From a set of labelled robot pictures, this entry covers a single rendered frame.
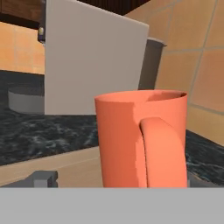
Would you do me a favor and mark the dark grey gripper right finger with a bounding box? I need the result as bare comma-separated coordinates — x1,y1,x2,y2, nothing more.
186,171,219,188

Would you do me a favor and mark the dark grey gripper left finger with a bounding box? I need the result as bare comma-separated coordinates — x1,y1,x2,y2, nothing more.
1,171,59,188

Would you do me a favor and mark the light wooden tray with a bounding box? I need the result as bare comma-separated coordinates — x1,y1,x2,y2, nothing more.
0,145,104,188

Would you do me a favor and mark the orange mug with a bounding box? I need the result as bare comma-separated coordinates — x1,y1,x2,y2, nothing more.
94,89,189,188

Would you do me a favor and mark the white cabinet door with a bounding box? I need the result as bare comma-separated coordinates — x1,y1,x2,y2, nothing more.
44,0,151,116

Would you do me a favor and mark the dark brown wooden cabinet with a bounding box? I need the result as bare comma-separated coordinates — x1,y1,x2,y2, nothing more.
0,0,152,31

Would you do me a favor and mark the grey round low container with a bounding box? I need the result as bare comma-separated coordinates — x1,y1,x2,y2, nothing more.
7,85,46,115

